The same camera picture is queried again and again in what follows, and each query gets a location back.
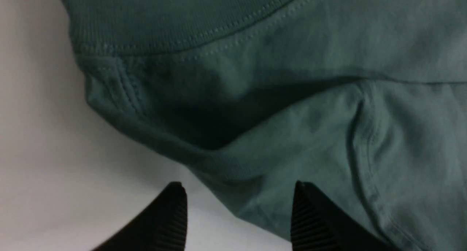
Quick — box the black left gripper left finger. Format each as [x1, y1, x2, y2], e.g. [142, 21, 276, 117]
[95, 182, 188, 251]

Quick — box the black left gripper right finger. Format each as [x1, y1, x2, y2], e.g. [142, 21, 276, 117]
[290, 181, 398, 251]

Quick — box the green long-sleeve shirt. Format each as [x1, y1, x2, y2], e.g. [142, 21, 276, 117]
[61, 0, 466, 251]

